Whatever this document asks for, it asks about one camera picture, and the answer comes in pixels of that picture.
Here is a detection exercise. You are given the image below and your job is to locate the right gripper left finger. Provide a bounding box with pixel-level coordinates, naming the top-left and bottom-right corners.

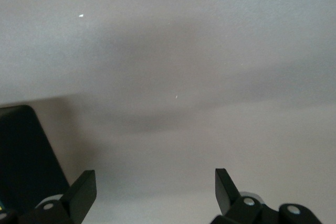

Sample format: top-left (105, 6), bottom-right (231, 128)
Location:
top-left (0, 169), bottom-right (97, 224)

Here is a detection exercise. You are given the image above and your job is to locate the black rectangular plastic tray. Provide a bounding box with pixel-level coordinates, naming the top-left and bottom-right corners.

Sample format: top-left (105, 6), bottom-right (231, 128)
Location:
top-left (0, 104), bottom-right (71, 213)

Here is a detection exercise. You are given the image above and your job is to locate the table cover sheet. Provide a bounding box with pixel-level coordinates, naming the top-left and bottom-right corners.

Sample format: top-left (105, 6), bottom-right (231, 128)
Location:
top-left (0, 0), bottom-right (336, 224)

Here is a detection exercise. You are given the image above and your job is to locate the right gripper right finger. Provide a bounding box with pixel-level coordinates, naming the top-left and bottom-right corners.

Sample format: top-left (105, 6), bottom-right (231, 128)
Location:
top-left (211, 168), bottom-right (323, 224)

